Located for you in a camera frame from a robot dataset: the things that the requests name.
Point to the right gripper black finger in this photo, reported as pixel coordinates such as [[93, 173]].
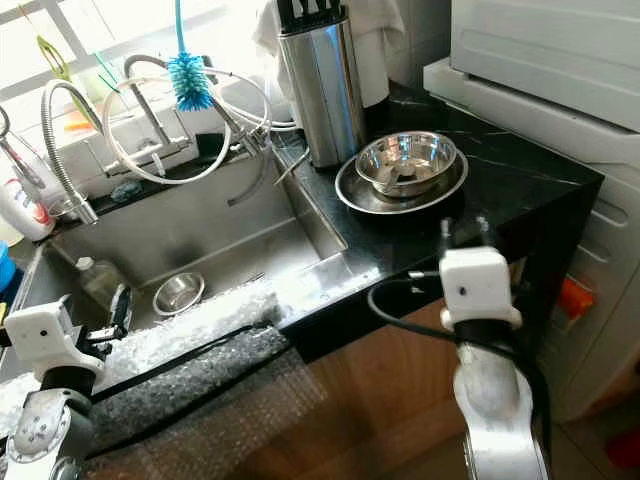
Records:
[[484, 233], [446, 238]]

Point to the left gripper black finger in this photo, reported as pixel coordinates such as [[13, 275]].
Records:
[[121, 308]]

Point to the large shallow steel bowl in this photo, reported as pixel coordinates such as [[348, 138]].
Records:
[[348, 190]]

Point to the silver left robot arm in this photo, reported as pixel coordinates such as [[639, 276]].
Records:
[[50, 430]]

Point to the clear plastic bottle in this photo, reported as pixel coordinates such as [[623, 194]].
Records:
[[102, 283]]

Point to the small steel bowl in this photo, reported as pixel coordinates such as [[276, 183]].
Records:
[[178, 293]]

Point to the clear bubble wrap sheet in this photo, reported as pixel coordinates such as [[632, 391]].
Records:
[[220, 325]]

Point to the blue plastic basin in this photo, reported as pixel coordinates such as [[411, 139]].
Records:
[[7, 268]]

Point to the orange plastic object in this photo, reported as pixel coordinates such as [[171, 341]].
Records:
[[578, 298]]

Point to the small steel cup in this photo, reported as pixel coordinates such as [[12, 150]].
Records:
[[65, 208]]

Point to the dark scouring pad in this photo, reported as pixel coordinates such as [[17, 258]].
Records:
[[125, 190]]

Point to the stainless steel sink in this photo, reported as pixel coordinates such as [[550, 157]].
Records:
[[210, 228]]

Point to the white soap bottle red pump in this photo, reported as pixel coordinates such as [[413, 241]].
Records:
[[25, 205]]

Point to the grey curved spout pipe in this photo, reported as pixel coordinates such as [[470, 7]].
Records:
[[255, 190]]

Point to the white washing machine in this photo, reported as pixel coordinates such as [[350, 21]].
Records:
[[550, 60]]

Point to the steel knife block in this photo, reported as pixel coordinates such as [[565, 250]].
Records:
[[322, 95]]

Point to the chrome sink faucet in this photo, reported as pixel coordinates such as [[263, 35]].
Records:
[[152, 118]]

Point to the white hanging towel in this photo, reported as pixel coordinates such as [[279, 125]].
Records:
[[385, 30]]

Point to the green plastic utensil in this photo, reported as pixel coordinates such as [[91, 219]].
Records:
[[55, 58]]

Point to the blue bottle brush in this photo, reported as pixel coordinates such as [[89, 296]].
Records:
[[190, 82]]

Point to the red plastic stool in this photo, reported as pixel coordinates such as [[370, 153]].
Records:
[[625, 450]]

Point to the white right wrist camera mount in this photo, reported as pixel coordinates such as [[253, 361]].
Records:
[[478, 288]]

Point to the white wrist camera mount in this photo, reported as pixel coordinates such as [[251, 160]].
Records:
[[45, 335], [478, 288]]

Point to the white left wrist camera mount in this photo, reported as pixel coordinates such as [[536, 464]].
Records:
[[45, 335]]

